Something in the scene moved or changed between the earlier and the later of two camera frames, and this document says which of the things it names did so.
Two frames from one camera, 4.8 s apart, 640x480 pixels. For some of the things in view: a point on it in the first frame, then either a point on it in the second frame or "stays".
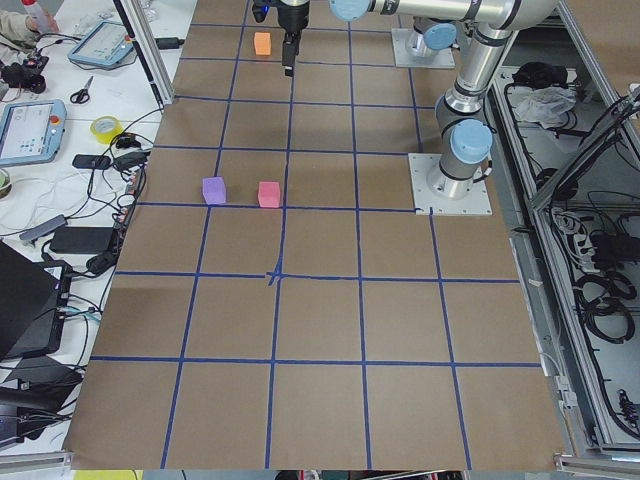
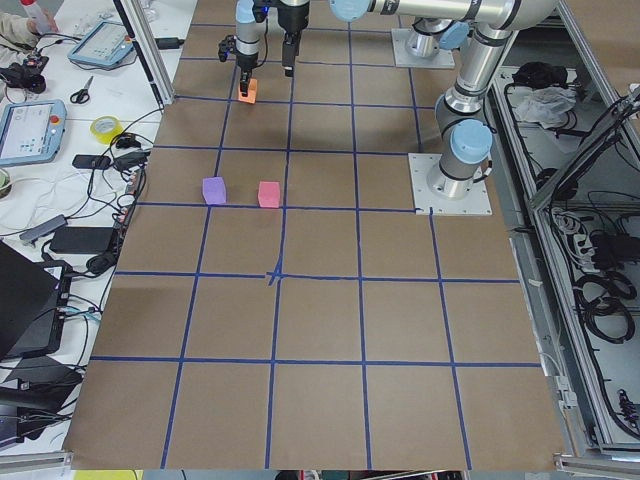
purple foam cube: (214, 190) stays
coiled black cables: (602, 297) stays
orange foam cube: (262, 43) -> (252, 92)
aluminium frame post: (140, 30) stays
